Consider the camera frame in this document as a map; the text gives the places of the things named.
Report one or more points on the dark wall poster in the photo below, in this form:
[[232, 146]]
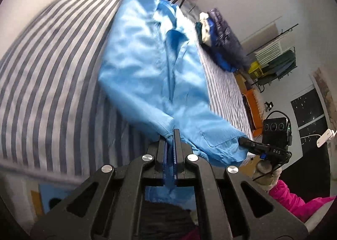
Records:
[[310, 113]]

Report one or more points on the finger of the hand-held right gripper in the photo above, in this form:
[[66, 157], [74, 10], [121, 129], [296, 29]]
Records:
[[252, 144]]

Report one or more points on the navy puffer jacket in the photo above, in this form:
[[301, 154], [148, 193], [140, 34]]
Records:
[[229, 37]]

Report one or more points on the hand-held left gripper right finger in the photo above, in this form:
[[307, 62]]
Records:
[[175, 161]]

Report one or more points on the black metal rack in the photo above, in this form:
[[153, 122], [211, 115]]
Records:
[[279, 66]]

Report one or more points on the person's right hand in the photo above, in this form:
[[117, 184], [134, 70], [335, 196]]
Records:
[[267, 174]]

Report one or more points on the person's right forearm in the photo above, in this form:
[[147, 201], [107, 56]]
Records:
[[295, 200]]

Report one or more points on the yellow box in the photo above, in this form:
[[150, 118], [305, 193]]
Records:
[[256, 69]]

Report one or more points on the orange wooden frame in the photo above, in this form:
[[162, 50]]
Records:
[[251, 105]]

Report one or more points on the white device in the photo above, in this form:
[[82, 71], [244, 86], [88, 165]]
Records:
[[326, 138]]

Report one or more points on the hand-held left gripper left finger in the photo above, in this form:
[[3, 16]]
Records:
[[166, 161]]

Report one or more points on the person's dark clothing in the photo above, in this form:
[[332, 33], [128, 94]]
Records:
[[165, 219]]

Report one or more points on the grey white striped bed sheet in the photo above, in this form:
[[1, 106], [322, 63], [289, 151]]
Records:
[[52, 71]]

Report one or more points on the blue pinstriped work coat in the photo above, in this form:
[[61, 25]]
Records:
[[147, 71]]

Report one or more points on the pale yellow folded cloth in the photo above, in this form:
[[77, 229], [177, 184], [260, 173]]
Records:
[[205, 23]]

